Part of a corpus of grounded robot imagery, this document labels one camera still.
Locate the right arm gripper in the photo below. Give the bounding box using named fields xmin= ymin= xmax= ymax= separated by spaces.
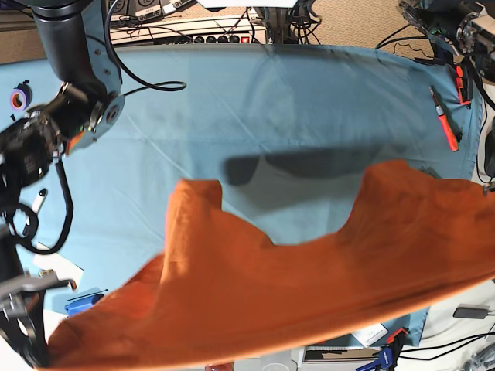
xmin=1 ymin=233 xmax=76 ymax=367

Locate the orange t-shirt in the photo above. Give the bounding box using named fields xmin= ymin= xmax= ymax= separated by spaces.
xmin=49 ymin=161 xmax=494 ymax=370

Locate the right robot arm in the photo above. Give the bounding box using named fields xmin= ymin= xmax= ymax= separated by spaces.
xmin=1 ymin=1 xmax=125 ymax=368

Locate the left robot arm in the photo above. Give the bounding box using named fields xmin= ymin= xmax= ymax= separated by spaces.
xmin=398 ymin=1 xmax=494 ymax=83

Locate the small AA battery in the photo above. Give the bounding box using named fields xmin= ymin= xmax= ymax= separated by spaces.
xmin=38 ymin=269 xmax=55 ymax=277

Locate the white paper card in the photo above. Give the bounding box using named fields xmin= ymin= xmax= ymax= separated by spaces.
xmin=32 ymin=253 xmax=84 ymax=291

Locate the blue box with knob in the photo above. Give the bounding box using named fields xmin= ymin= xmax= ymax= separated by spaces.
xmin=64 ymin=289 xmax=104 ymax=317

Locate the white marker pen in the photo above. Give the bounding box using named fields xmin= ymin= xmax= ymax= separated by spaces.
xmin=32 ymin=188 xmax=48 ymax=214

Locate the purple tape roll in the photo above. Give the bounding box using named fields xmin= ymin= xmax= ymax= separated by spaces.
xmin=9 ymin=86 xmax=32 ymax=112

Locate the black power strip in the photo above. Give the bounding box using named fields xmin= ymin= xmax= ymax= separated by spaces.
xmin=152 ymin=33 xmax=261 ymax=45

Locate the blue-grey table cloth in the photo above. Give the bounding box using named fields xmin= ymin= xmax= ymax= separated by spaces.
xmin=0 ymin=43 xmax=484 ymax=348

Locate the white square packet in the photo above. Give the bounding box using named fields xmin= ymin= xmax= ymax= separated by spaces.
xmin=352 ymin=323 xmax=387 ymax=347

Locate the blue clamp bottom right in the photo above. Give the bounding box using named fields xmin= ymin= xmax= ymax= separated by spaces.
xmin=356 ymin=327 xmax=409 ymax=371

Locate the black power adapter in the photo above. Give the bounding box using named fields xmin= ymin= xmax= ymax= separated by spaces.
xmin=452 ymin=306 xmax=490 ymax=319

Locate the orange screwdriver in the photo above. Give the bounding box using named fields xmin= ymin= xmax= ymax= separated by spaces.
xmin=428 ymin=86 xmax=463 ymax=152

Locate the orange black clamp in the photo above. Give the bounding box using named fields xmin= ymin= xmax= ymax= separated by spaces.
xmin=456 ymin=63 xmax=473 ymax=107

